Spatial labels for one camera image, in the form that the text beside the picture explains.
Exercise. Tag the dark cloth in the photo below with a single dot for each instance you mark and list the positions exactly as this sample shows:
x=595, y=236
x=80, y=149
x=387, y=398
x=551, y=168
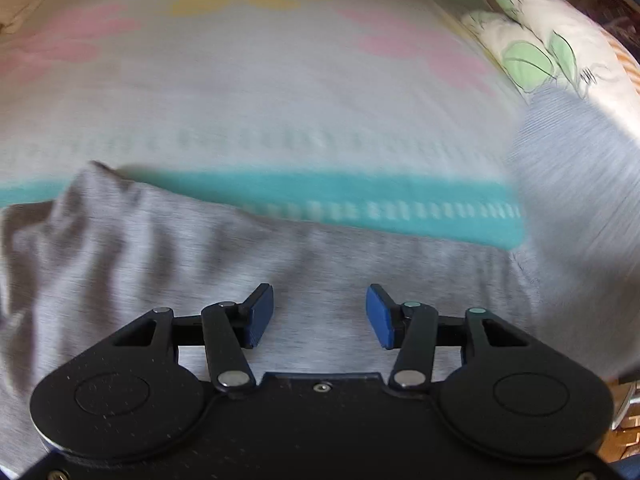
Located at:
x=612, y=15

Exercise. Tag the white pillow with green leaves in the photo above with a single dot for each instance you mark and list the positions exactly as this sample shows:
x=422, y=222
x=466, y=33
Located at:
x=545, y=35

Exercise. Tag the flower print bed sheet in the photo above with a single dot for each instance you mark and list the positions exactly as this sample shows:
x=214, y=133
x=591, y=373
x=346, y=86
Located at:
x=250, y=90

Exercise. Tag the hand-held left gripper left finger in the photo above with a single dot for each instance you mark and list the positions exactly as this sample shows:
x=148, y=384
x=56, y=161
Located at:
x=260, y=315

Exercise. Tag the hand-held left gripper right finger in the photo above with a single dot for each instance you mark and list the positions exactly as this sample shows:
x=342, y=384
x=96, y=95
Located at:
x=379, y=315

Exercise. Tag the grey pants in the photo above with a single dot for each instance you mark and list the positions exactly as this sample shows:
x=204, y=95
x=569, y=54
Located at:
x=150, y=260

